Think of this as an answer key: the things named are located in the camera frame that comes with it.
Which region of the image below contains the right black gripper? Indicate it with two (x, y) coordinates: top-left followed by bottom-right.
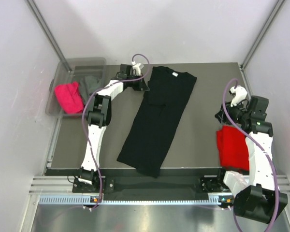
(215, 98), (250, 125)

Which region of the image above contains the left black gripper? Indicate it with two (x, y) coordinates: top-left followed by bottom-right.
(126, 73), (148, 91)

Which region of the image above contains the black t shirt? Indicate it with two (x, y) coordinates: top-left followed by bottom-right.
(117, 66), (197, 178)

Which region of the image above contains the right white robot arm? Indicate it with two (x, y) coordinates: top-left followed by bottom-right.
(215, 96), (288, 224)

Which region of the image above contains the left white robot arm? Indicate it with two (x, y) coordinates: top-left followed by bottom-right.
(78, 61), (149, 192)

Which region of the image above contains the red folded t shirt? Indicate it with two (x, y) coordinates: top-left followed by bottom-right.
(216, 125), (249, 171)

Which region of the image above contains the grey t shirt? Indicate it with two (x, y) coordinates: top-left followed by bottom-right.
(79, 75), (101, 104)

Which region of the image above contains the grey plastic bin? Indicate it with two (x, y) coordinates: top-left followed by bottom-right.
(45, 57), (107, 118)

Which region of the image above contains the pink t shirt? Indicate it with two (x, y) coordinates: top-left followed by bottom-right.
(54, 82), (84, 114)

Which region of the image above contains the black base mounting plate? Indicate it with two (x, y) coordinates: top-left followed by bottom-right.
(72, 168), (229, 193)

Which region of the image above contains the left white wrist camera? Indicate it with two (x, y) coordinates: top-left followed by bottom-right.
(132, 61), (144, 76)

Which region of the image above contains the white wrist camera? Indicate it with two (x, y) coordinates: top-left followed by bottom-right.
(230, 85), (247, 107)
(132, 61), (144, 76)

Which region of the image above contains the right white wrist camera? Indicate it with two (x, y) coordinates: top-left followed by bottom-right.
(230, 85), (247, 107)

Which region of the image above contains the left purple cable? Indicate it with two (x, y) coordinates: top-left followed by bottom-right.
(81, 54), (150, 210)

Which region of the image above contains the right aluminium frame post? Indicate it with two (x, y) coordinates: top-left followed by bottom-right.
(240, 0), (286, 71)

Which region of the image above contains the aluminium frame post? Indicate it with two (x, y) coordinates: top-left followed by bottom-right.
(25, 0), (72, 72)
(240, 0), (286, 71)

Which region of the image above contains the grey slotted cable duct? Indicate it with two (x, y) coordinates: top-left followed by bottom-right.
(39, 193), (232, 205)

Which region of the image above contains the left aluminium frame post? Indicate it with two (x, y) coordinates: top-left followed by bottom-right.
(25, 0), (72, 72)

